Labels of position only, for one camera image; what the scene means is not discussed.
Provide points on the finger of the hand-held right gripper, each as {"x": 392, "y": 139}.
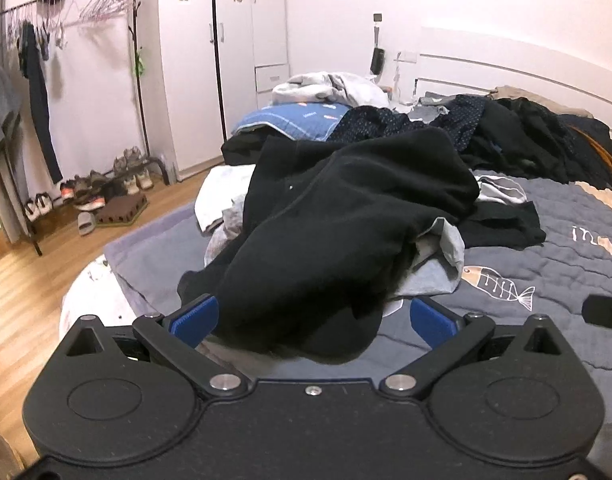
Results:
{"x": 606, "y": 312}

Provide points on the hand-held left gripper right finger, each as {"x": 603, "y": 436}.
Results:
{"x": 431, "y": 322}

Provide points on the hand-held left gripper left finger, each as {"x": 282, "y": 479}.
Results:
{"x": 193, "y": 317}

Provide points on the black sweatshirt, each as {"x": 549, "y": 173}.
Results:
{"x": 311, "y": 235}

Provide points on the pile of dark clothes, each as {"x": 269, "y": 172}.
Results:
{"x": 526, "y": 140}

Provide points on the light grey garment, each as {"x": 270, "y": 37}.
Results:
{"x": 448, "y": 250}

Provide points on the grey quilted fish-print bedspread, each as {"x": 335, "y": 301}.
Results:
{"x": 536, "y": 280}

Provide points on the white bed sheet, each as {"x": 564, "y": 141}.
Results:
{"x": 90, "y": 290}

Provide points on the small black garment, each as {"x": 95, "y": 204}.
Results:
{"x": 516, "y": 227}

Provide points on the brown foot mat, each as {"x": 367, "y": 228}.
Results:
{"x": 120, "y": 209}

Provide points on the grey slipper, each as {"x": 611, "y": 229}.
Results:
{"x": 86, "y": 224}

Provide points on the white garment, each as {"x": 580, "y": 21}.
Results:
{"x": 501, "y": 190}

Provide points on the row of shoes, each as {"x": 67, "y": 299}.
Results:
{"x": 85, "y": 195}

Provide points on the black cloth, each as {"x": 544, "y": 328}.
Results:
{"x": 238, "y": 152}

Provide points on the black garment rack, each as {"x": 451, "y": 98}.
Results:
{"x": 142, "y": 115}

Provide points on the navy dotted garment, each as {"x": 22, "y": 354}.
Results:
{"x": 371, "y": 120}

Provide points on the blue quilted pillow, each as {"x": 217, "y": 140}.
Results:
{"x": 296, "y": 117}

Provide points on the beige cloth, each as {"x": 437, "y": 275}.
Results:
{"x": 536, "y": 97}

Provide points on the white wardrobe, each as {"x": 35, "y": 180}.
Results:
{"x": 195, "y": 85}

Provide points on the white hoodie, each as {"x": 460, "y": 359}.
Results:
{"x": 326, "y": 87}

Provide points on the green hanging item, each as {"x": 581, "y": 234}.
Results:
{"x": 139, "y": 65}

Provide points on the white headboard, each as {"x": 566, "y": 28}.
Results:
{"x": 511, "y": 70}

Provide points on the dark hanging trousers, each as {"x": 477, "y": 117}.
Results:
{"x": 38, "y": 105}

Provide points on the black hairbrush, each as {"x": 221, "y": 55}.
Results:
{"x": 378, "y": 61}

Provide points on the black lamp pole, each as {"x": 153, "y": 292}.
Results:
{"x": 216, "y": 50}

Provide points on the grey hanging shirt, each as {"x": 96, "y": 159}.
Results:
{"x": 0, "y": 110}

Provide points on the bunch of pink hangers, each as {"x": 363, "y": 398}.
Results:
{"x": 103, "y": 7}

